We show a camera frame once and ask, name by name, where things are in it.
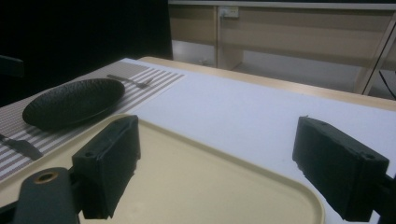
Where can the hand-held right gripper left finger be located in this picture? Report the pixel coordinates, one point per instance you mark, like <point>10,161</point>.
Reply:
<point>107,168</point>

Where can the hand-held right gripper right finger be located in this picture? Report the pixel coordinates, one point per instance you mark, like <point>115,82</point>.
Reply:
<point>337,169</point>

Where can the black textured plate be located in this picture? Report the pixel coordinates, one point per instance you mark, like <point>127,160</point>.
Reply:
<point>74,103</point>

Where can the dark knife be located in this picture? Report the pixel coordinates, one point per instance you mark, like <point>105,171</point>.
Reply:
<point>23,147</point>

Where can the striped placemat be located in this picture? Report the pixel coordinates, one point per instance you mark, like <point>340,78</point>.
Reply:
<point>146,88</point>

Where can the dark fork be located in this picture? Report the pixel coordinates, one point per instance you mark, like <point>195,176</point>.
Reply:
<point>132,81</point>

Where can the beige plastic tray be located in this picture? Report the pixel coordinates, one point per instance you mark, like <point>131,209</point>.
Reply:
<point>199,183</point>

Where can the white table mat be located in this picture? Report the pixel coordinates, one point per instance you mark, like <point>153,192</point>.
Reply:
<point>249,118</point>

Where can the wooden cabinet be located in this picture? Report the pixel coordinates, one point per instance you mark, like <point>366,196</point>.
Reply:
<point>280,34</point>

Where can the white wall socket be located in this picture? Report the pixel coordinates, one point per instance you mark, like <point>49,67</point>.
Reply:
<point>229,11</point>

